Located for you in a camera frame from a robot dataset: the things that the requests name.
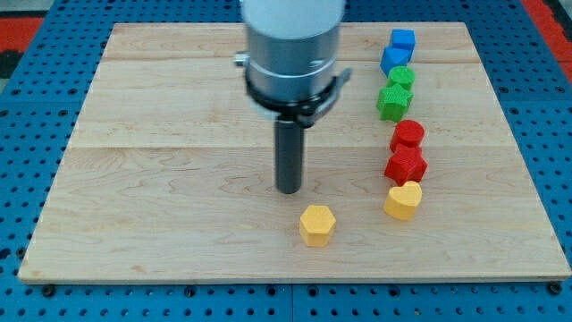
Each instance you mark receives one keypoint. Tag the black clamp ring mount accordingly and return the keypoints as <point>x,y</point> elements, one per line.
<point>303,112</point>

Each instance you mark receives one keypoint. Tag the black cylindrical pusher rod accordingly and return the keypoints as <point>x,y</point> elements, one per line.
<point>288,156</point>

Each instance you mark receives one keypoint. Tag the yellow hexagon block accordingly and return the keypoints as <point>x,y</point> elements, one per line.
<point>316,225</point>

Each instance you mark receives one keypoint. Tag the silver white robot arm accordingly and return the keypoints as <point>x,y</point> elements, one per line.
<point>289,73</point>

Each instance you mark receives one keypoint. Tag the yellow heart block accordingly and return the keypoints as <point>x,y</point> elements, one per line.
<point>402,201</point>

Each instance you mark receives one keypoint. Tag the green star block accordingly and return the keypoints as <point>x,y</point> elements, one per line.
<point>393,103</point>

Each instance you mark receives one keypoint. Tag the green cylinder block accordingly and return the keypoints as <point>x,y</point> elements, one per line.
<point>403,76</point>

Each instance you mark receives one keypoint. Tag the blue pentagon block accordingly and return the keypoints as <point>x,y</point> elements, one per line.
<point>393,57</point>

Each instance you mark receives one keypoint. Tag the red cylinder block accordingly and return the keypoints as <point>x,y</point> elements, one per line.
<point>408,133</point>

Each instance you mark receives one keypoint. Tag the red star block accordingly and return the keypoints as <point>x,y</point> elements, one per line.
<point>406,164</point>

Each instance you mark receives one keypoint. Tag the blue cube block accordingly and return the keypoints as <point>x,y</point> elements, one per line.
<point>403,39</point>

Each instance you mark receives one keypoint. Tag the wooden board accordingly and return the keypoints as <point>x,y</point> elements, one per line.
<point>168,174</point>

